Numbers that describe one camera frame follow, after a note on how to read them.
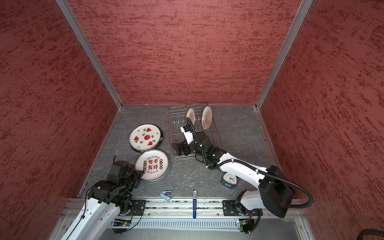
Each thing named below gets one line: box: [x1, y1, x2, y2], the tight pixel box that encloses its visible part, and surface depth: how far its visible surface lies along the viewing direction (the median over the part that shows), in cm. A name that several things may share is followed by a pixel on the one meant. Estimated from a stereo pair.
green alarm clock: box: [220, 172, 238, 190], surface depth 81 cm
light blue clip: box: [160, 190, 173, 202], surface depth 79 cm
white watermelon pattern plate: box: [129, 123, 164, 152], surface depth 100 cm
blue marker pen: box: [193, 189, 197, 219], surface depth 76 cm
